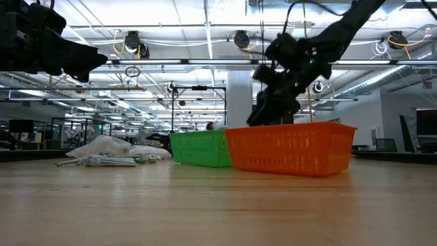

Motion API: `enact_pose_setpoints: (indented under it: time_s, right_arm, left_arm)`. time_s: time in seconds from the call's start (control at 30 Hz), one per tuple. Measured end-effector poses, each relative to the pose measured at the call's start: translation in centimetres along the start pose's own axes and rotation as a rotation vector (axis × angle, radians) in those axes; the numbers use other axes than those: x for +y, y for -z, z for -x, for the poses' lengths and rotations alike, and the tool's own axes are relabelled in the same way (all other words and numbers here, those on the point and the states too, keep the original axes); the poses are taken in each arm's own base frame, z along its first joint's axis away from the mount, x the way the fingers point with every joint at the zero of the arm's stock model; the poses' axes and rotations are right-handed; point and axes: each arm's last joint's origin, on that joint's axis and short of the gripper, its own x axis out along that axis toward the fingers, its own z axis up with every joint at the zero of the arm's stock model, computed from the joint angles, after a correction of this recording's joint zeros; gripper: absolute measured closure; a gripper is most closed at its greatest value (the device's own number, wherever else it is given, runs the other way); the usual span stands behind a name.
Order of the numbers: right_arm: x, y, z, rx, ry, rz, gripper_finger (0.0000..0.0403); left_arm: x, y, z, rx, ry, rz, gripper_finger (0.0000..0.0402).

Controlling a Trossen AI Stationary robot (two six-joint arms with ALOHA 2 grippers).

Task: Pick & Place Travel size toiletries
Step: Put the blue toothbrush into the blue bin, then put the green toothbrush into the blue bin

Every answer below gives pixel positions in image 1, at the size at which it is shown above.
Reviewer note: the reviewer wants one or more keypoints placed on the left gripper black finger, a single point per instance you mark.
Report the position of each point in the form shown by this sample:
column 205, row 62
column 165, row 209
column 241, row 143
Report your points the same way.
column 71, row 54
column 80, row 76

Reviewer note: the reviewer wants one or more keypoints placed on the large white plastic bag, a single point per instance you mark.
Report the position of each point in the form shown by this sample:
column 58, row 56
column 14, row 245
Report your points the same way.
column 102, row 145

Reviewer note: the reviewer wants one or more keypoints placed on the clear toothbrush packet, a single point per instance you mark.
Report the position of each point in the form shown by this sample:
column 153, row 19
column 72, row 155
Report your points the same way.
column 109, row 161

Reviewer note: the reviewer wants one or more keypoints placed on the small white plastic bag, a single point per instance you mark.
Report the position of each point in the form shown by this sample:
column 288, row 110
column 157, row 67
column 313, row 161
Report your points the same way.
column 150, row 151

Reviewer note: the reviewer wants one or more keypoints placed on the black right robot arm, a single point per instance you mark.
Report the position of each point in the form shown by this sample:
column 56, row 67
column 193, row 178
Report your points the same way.
column 348, row 24

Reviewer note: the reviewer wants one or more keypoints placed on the black background robot arm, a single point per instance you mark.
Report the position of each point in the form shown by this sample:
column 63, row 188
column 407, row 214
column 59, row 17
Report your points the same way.
column 159, row 139

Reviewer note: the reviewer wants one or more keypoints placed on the small black ceiling reel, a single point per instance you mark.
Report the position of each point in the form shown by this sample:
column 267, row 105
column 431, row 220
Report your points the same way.
column 318, row 87

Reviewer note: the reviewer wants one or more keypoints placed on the white square building column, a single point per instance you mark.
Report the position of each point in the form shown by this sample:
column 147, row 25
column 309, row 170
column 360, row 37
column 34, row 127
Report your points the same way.
column 239, row 95

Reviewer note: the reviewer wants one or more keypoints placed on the orange plastic basket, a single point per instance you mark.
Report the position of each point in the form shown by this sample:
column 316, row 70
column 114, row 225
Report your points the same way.
column 290, row 150

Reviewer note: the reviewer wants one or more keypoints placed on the black framed work station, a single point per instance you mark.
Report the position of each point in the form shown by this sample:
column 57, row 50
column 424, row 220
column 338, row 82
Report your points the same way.
column 82, row 119

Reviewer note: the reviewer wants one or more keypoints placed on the person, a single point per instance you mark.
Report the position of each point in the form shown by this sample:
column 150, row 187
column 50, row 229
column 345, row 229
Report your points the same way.
column 209, row 126

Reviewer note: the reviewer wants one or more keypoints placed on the green plastic basket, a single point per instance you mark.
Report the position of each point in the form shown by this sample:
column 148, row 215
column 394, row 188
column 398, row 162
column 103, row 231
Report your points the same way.
column 201, row 148

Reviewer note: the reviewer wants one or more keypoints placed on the small dark desk monitor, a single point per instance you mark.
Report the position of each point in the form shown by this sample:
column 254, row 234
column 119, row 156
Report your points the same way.
column 21, row 126

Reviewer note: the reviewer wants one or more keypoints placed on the thin white stick packet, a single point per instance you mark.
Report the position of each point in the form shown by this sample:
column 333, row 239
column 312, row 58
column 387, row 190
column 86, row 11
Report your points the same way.
column 70, row 162

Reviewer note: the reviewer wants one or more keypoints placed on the black mesh office chair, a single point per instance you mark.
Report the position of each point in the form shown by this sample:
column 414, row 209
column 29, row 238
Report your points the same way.
column 386, row 145

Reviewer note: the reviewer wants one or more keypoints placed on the green tinted clear packet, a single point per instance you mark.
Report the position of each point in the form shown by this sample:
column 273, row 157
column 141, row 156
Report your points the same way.
column 148, row 158

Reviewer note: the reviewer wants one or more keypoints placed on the dark leaning panel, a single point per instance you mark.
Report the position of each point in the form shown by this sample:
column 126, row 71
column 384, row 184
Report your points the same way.
column 407, row 133

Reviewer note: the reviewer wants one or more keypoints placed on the large dark monitor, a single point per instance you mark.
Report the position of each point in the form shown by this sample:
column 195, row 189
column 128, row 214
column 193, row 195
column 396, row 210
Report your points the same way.
column 426, row 122

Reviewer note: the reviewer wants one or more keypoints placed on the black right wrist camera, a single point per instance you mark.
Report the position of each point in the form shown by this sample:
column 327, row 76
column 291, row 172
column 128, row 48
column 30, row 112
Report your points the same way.
column 262, row 73

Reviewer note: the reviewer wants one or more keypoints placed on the black background frame rig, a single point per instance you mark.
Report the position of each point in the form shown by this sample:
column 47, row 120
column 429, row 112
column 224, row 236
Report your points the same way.
column 198, row 88

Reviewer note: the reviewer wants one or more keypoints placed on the silver ventilation duct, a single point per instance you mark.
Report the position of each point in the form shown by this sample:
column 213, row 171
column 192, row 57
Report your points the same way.
column 375, row 80

